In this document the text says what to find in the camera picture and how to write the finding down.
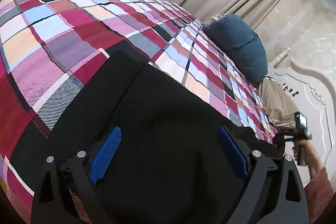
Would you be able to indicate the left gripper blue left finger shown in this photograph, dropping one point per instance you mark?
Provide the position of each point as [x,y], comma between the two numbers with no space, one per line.
[67,192]

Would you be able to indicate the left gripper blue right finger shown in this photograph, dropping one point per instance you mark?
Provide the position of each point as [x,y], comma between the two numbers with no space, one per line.
[272,192]

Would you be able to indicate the black pants with studs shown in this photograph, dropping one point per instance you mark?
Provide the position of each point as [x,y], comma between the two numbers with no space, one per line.
[169,166]

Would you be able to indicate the person's right hand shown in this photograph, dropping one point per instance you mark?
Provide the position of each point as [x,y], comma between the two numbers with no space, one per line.
[304,152]

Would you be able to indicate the beige pillow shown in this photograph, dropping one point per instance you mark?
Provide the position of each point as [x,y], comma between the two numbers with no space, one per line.
[279,108]

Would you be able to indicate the white carved headboard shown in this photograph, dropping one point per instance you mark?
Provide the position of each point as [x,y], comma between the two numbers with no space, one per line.
[314,95]

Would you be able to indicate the dark blue pillow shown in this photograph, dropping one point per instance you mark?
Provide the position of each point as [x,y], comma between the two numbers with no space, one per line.
[241,44]

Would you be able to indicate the plaid checkered bed cover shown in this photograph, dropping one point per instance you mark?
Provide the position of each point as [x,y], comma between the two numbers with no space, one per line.
[45,42]

